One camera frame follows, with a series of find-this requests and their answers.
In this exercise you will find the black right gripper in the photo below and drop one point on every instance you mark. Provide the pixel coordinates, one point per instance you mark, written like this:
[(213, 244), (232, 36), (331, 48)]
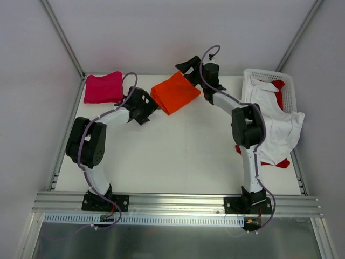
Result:
[(194, 74)]

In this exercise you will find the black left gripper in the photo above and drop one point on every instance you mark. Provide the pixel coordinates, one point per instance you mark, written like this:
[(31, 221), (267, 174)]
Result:
[(145, 107)]

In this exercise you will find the orange t shirt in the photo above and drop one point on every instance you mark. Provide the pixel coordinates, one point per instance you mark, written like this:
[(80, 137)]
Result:
[(174, 93)]

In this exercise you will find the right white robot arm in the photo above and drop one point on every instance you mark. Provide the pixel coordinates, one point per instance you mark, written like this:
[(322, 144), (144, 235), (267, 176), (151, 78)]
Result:
[(248, 128)]

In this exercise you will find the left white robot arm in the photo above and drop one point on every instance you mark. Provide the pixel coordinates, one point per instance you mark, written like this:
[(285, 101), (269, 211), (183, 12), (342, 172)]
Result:
[(87, 141)]

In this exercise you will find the folded pink t shirt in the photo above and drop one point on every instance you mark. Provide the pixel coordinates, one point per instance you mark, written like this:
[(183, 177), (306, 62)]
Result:
[(104, 89)]

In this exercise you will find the white plastic laundry basket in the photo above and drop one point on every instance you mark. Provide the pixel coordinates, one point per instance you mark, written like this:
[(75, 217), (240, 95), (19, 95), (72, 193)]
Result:
[(288, 91)]

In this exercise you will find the white t shirt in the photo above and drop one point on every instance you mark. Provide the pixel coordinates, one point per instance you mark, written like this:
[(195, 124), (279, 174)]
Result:
[(296, 120)]

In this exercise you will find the red t shirt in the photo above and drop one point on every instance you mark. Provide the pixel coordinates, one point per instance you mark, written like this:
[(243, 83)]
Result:
[(274, 150)]

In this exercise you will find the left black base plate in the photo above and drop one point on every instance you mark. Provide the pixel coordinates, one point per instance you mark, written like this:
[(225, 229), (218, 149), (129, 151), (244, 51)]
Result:
[(94, 203)]

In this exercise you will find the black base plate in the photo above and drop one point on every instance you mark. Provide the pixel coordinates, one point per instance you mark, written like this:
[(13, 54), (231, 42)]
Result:
[(236, 205), (94, 203)]

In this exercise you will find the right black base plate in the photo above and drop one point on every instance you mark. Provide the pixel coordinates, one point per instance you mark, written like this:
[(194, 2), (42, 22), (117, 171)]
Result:
[(236, 205)]

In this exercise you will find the left aluminium frame post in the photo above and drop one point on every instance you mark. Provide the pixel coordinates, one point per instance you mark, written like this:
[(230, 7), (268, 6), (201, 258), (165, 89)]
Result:
[(62, 36)]

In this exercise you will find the aluminium frame post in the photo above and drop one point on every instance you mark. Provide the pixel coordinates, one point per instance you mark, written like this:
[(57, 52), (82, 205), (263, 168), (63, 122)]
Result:
[(315, 8), (62, 36)]

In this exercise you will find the aluminium mounting rail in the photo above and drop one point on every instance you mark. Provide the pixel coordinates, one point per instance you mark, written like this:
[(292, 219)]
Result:
[(179, 204)]

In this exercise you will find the right aluminium frame post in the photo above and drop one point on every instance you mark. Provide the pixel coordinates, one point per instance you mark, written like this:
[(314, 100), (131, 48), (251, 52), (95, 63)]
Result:
[(315, 8)]

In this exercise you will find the white slotted cable duct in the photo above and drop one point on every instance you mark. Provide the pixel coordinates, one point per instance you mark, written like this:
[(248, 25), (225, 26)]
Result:
[(150, 220)]

